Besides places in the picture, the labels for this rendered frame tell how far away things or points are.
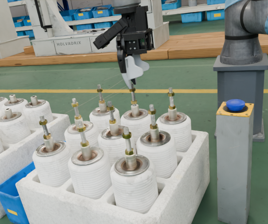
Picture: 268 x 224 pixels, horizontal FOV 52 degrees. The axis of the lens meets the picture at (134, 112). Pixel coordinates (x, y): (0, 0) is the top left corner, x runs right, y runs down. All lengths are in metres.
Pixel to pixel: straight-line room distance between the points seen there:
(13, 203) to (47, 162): 0.22
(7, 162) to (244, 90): 0.85
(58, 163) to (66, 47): 2.49
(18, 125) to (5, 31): 2.94
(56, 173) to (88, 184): 0.11
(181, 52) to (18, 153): 1.88
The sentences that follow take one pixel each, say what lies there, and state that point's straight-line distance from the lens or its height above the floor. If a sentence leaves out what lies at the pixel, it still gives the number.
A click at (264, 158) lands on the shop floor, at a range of 1.07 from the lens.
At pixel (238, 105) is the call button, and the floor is 0.33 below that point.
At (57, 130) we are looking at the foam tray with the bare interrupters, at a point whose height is 0.15.
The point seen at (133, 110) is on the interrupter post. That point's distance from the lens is 0.80.
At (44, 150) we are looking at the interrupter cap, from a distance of 0.73.
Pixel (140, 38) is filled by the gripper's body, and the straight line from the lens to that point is 0.71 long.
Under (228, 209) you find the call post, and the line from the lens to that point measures 0.78.
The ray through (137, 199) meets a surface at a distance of 0.58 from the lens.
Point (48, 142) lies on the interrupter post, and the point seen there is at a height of 0.27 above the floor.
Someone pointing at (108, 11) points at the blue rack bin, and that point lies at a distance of 5.80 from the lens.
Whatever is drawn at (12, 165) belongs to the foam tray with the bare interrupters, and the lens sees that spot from 0.97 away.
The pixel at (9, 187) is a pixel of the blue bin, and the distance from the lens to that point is 0.94.
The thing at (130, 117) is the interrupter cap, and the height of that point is 0.25.
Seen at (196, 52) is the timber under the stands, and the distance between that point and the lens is 2.52.
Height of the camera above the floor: 0.58
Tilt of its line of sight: 23 degrees down
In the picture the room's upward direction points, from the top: 8 degrees counter-clockwise
